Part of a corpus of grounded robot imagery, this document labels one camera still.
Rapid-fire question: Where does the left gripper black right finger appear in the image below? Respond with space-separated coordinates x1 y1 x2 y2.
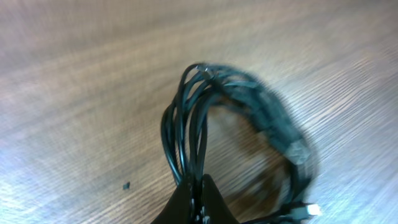
201 174 239 224

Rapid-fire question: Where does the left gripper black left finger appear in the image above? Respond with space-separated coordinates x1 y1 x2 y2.
151 175 195 224

